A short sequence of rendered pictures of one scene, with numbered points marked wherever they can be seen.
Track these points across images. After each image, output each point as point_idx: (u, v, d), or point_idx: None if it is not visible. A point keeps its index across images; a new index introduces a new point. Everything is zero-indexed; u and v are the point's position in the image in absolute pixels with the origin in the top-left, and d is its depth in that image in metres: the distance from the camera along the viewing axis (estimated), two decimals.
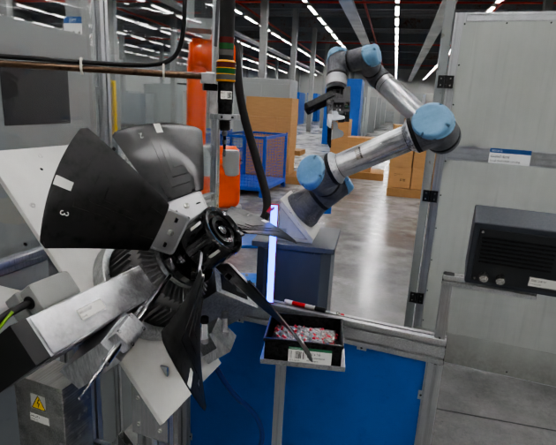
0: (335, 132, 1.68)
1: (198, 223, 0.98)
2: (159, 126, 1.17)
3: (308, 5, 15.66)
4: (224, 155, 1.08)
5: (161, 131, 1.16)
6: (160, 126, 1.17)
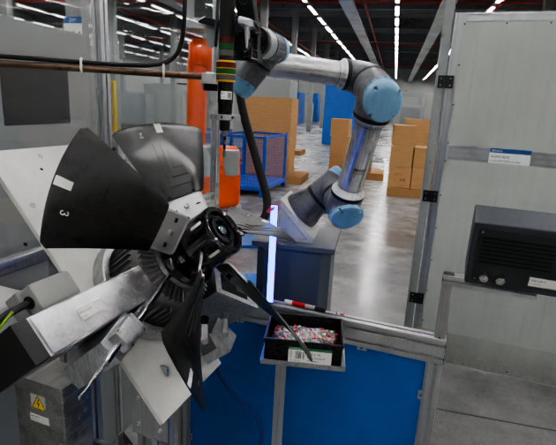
0: (213, 33, 1.04)
1: (198, 223, 0.98)
2: (159, 126, 1.17)
3: (308, 5, 15.66)
4: (224, 155, 1.08)
5: (161, 131, 1.16)
6: (160, 126, 1.17)
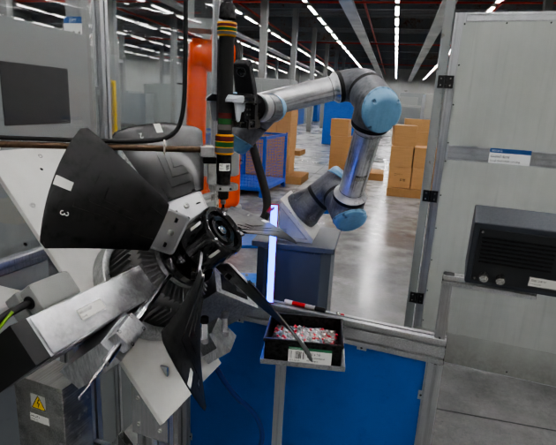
0: (215, 108, 1.08)
1: (198, 223, 0.98)
2: (159, 126, 1.17)
3: (308, 5, 15.66)
4: None
5: (161, 131, 1.16)
6: (160, 126, 1.17)
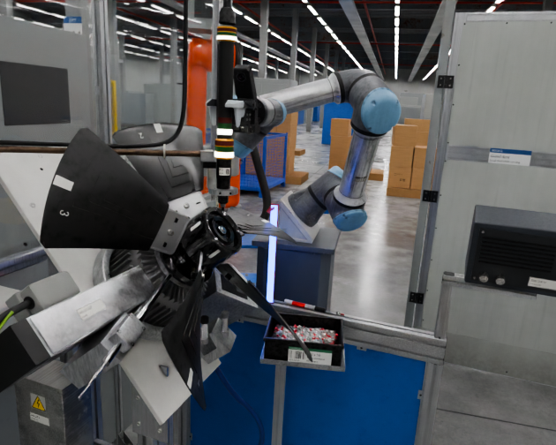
0: (215, 112, 1.08)
1: (198, 223, 0.98)
2: (159, 126, 1.17)
3: (308, 5, 15.66)
4: None
5: (161, 131, 1.16)
6: (160, 126, 1.17)
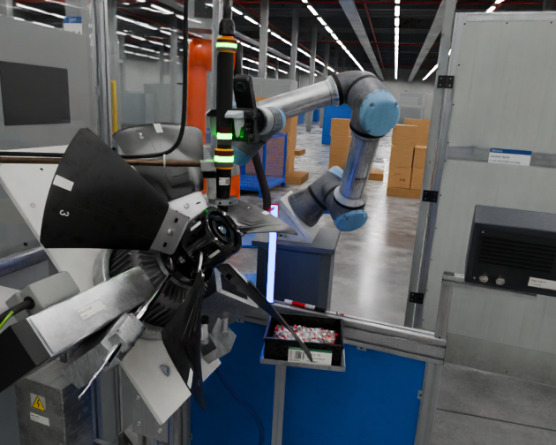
0: (215, 123, 1.08)
1: (198, 223, 0.98)
2: (159, 126, 1.17)
3: (308, 5, 15.66)
4: None
5: (161, 131, 1.16)
6: (160, 126, 1.17)
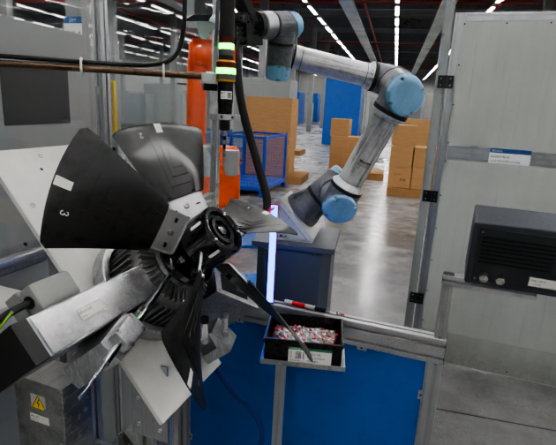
0: (204, 27, 1.21)
1: (198, 223, 0.98)
2: (159, 126, 1.17)
3: (308, 5, 15.66)
4: (222, 154, 1.08)
5: (161, 131, 1.16)
6: (160, 126, 1.17)
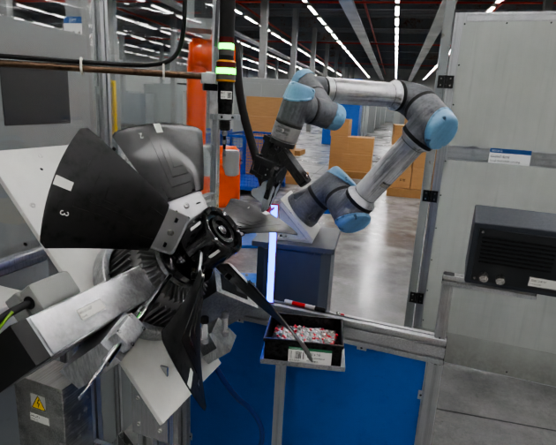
0: (260, 193, 1.31)
1: (198, 223, 0.98)
2: (159, 126, 1.17)
3: (308, 5, 15.66)
4: (222, 154, 1.08)
5: (161, 131, 1.16)
6: (160, 126, 1.17)
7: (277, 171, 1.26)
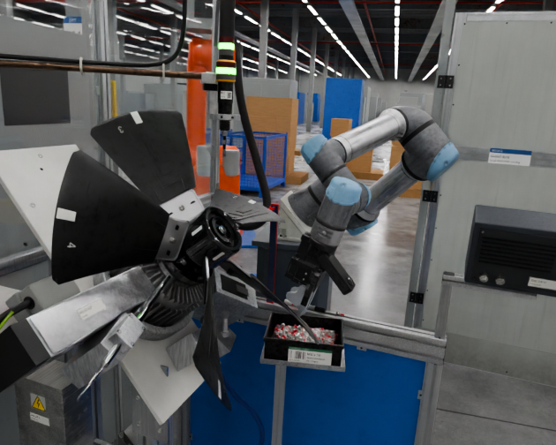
0: (296, 297, 1.15)
1: None
2: (253, 201, 1.35)
3: (308, 5, 15.66)
4: (222, 154, 1.08)
5: (251, 203, 1.33)
6: (254, 202, 1.35)
7: (317, 277, 1.10)
